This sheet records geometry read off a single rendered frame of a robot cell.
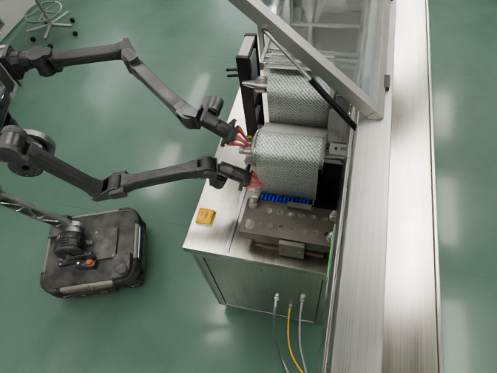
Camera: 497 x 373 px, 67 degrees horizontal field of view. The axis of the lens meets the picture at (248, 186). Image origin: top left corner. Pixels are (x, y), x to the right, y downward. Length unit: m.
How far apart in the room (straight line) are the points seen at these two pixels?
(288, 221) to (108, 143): 2.30
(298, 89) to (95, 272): 1.71
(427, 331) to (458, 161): 2.33
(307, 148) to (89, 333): 1.90
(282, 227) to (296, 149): 0.33
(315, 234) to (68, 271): 1.68
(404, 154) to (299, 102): 0.47
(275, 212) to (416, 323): 0.75
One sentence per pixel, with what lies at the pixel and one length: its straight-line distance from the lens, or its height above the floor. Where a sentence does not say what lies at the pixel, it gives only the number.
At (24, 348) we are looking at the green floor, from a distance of 2.90.
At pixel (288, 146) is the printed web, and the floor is 1.31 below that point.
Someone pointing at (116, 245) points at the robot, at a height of 0.26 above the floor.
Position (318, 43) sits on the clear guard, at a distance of 0.94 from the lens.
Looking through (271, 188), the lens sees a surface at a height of 1.07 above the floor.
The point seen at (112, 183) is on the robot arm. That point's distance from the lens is 1.57.
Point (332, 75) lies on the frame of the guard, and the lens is 0.89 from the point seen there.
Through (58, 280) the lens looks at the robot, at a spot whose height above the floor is 0.24.
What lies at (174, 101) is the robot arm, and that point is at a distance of 1.43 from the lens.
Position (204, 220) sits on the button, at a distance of 1.67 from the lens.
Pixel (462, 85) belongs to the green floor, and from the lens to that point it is 3.81.
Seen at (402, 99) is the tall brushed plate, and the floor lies 1.44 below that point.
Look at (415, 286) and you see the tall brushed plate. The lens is 1.01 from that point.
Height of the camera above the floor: 2.35
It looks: 55 degrees down
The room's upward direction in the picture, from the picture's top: 10 degrees counter-clockwise
